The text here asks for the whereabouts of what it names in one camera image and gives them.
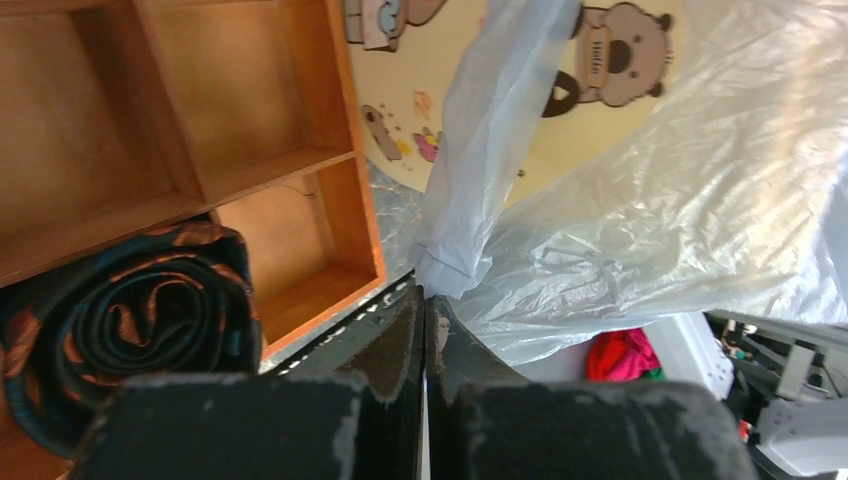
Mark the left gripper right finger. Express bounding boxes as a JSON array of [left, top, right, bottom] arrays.
[[425, 296, 757, 479]]

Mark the black orange rolled belt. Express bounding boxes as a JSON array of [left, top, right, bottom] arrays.
[[1, 221, 263, 459]]

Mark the light blue plastic trash bag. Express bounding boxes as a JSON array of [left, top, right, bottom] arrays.
[[410, 1, 847, 365]]

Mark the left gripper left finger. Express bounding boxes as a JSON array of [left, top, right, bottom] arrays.
[[69, 287, 423, 479]]

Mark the pink cloth pile outside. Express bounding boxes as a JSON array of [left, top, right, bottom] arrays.
[[585, 328, 665, 382]]

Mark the orange compartment tray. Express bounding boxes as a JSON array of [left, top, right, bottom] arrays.
[[1, 1, 385, 479]]

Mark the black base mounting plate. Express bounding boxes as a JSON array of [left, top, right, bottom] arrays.
[[260, 270, 415, 376]]

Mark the yellow round trash bin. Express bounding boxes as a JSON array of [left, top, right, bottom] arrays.
[[342, 0, 686, 201]]

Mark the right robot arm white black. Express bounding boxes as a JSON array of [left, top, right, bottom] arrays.
[[517, 311, 847, 479]]

